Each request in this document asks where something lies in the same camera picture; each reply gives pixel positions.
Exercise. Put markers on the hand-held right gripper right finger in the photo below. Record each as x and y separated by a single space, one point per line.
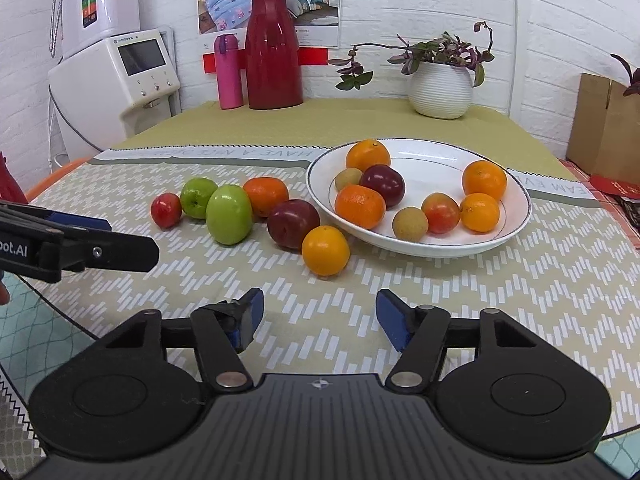
392 320

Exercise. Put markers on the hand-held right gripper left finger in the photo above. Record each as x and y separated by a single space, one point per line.
250 317

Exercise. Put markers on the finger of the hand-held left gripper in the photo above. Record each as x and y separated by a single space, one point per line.
115 255
80 222

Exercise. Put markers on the small red apple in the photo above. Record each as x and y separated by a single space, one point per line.
166 210

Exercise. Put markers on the medium orange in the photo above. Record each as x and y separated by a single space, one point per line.
325 250

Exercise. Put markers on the small tan plum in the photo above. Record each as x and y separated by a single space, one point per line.
410 223
347 179

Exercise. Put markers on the small round green apple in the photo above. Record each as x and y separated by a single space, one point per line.
197 198

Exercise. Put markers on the dark red plum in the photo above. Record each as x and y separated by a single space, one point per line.
293 223
383 185

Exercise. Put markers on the large oval green apple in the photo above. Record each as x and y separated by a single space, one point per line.
229 215

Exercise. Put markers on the red and yellow apple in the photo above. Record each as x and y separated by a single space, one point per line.
440 213

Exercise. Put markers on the tangerine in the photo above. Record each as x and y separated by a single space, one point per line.
360 206
265 194

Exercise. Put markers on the small orange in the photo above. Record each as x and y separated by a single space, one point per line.
479 212
484 179

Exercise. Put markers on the white plate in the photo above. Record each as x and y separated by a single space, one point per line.
430 170

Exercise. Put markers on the large orange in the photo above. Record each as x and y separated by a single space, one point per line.
368 154

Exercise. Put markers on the person's left hand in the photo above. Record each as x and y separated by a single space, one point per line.
3 290

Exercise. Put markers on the red cloth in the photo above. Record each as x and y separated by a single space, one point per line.
10 185

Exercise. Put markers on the green zigzag patterned tablecloth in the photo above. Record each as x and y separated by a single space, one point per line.
500 300

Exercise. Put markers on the white appliance with screen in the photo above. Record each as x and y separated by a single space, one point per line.
100 105

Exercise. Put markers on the pink thermos bottle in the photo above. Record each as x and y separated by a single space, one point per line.
228 75

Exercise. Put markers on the purple plant in white pot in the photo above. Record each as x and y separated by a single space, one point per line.
440 90

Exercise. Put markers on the red thermos jug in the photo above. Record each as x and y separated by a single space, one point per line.
272 55

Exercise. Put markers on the red packet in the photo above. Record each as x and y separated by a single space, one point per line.
617 186

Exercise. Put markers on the red paper strip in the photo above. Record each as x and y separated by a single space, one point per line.
317 55

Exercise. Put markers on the brown cardboard box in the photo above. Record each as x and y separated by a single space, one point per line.
600 125

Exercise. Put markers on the dark purple leafy plant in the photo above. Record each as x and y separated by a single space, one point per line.
631 77

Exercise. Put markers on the white wall water purifier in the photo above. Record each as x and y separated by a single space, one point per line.
100 5

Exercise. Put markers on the white wall pipe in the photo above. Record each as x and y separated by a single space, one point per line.
515 35

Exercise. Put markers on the teal bedding wall poster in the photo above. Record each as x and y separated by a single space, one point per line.
315 0

